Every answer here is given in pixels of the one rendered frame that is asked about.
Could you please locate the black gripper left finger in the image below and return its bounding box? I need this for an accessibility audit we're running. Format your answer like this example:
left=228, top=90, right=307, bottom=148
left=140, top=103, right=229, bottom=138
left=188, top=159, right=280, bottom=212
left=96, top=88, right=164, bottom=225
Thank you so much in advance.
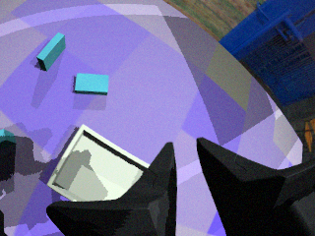
left=46, top=142, right=177, bottom=236

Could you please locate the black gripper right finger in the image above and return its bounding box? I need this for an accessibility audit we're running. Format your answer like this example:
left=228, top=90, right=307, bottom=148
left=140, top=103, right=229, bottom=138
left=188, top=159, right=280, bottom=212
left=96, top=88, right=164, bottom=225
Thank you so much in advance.
left=196, top=137, right=315, bottom=236

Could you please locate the light blue rectangular block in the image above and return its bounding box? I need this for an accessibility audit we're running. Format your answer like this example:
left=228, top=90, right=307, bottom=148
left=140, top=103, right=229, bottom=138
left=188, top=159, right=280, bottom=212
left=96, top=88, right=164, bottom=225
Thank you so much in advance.
left=75, top=74, right=107, bottom=95

